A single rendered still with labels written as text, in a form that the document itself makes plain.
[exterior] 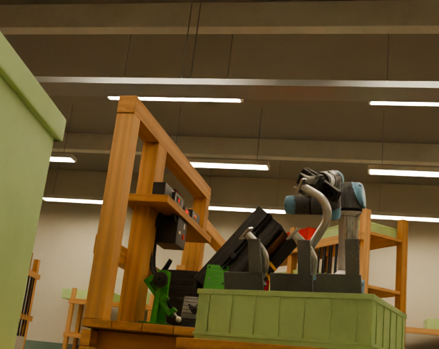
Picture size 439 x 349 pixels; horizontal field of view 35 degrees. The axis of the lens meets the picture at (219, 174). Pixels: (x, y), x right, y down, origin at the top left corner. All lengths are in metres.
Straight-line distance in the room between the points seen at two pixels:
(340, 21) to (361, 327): 5.46
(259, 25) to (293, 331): 5.49
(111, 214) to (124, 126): 0.43
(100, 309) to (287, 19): 4.89
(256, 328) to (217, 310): 0.16
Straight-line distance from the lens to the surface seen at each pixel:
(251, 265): 2.48
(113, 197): 3.27
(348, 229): 3.12
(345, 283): 2.37
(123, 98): 3.43
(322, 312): 2.25
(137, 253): 3.57
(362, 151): 11.06
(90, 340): 3.18
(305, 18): 7.45
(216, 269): 3.72
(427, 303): 12.63
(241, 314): 2.36
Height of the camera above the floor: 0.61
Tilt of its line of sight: 17 degrees up
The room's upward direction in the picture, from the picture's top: 6 degrees clockwise
